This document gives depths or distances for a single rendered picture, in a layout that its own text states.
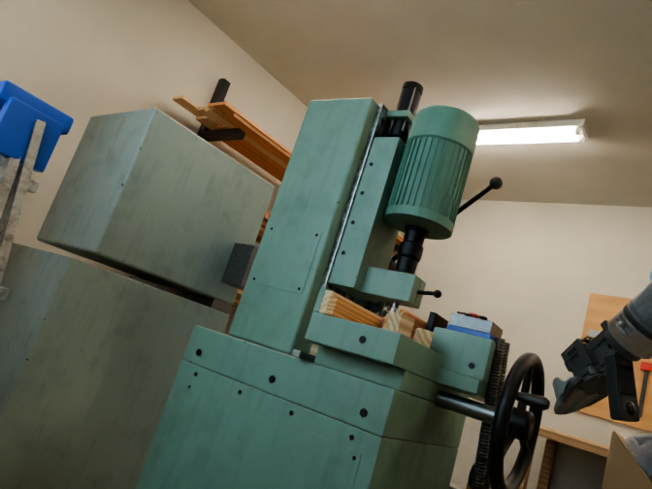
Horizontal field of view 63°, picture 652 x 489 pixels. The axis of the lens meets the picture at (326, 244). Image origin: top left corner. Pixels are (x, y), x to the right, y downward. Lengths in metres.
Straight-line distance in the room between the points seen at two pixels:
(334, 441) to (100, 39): 2.80
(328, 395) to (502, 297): 3.79
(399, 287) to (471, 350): 0.23
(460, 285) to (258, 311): 3.71
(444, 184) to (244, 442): 0.75
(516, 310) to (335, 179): 3.48
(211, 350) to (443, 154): 0.74
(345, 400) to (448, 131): 0.70
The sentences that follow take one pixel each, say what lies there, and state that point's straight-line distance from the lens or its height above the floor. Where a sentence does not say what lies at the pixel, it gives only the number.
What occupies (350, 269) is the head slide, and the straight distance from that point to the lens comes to 1.33.
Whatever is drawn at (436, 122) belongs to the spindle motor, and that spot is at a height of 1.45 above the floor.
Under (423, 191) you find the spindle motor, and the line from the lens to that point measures 1.31.
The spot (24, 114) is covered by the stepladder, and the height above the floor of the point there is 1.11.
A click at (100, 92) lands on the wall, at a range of 3.38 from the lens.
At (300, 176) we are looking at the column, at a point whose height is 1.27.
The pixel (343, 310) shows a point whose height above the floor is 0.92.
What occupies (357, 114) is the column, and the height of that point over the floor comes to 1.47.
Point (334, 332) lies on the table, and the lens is 1.08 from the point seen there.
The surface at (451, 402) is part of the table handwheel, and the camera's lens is 1.21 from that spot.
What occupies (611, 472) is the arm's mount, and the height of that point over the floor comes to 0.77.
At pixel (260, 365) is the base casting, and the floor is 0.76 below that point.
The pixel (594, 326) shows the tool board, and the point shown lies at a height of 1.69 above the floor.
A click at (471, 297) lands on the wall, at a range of 4.90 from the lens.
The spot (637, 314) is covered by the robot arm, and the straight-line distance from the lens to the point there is 1.06.
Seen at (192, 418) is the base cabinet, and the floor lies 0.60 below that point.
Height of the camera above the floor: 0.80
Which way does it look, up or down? 12 degrees up
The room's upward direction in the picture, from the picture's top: 18 degrees clockwise
